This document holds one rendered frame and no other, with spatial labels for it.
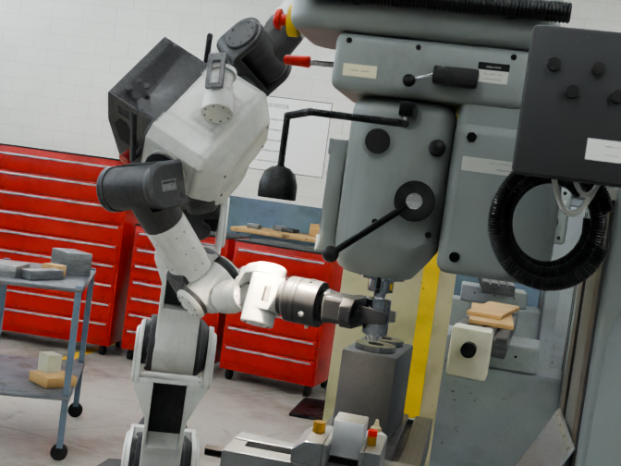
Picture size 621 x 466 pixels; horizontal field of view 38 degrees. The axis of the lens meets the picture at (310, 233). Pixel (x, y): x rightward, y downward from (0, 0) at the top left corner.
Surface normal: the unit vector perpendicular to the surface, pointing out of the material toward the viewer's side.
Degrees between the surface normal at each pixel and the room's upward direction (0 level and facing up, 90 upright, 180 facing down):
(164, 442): 27
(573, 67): 90
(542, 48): 90
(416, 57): 90
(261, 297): 73
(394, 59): 90
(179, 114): 58
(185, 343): 81
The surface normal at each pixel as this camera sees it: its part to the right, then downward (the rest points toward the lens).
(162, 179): 0.86, -0.03
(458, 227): -0.19, 0.03
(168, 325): 0.15, -0.08
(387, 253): -0.23, 0.48
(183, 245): 0.65, 0.23
